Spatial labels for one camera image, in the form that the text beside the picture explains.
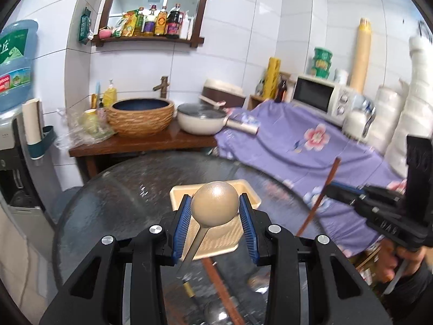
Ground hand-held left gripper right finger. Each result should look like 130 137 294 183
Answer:
238 193 395 325

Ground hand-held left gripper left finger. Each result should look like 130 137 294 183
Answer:
39 194 193 325

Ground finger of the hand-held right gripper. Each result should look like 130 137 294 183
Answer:
326 182 372 208

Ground beige utensil basket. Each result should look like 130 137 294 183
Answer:
169 179 263 257

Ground beige spoon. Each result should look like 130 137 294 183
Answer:
176 181 240 275

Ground person's right hand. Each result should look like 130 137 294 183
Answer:
379 240 406 282

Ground white kettle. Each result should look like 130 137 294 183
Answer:
343 99 377 139

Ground stack of white cups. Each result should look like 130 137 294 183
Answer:
386 35 433 178

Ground purple floral cloth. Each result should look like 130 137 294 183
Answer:
214 99 407 256

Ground wooden sink counter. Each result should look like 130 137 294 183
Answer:
69 122 219 181

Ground white microwave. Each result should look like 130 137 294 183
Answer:
291 74 361 128

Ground white pan with lid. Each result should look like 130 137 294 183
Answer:
176 103 260 135

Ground woven sink basin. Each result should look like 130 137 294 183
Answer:
106 98 176 139

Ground grey trash bin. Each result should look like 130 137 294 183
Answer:
50 186 84 225

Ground brown glass bottle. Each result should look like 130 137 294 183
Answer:
274 77 288 103

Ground wooden box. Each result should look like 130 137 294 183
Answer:
248 71 292 111

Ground yellow roll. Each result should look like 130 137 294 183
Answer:
263 57 281 100

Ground tall paper cup stack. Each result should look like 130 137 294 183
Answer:
349 17 372 94

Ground yellow cup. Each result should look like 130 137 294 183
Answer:
83 109 99 133

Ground brown rice cooker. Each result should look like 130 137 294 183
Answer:
202 79 247 109

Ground bronze faucet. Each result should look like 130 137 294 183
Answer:
152 76 170 100

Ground clear plastic bags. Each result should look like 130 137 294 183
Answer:
56 107 116 150

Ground yellow soap pump bottle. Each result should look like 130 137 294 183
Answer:
103 79 117 108

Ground teal cup holder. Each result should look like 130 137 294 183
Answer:
29 125 58 161

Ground beige paper cup stack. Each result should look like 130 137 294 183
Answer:
22 98 43 158

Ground white water dispenser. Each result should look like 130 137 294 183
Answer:
0 110 56 231

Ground white plastic bottle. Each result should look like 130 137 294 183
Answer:
180 11 193 40

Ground dark soy sauce bottle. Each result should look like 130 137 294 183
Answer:
165 3 182 39

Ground wooden framed mirror shelf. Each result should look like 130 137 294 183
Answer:
91 0 216 49

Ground yellow label bottle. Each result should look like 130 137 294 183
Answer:
155 6 169 37

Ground purple label bottle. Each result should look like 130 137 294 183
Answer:
143 5 158 36

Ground yellow seasoning packet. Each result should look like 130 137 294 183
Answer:
113 12 139 38

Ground green hanging packet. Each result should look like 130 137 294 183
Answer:
78 7 94 46

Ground blue water bottle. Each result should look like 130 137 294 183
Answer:
0 19 39 113

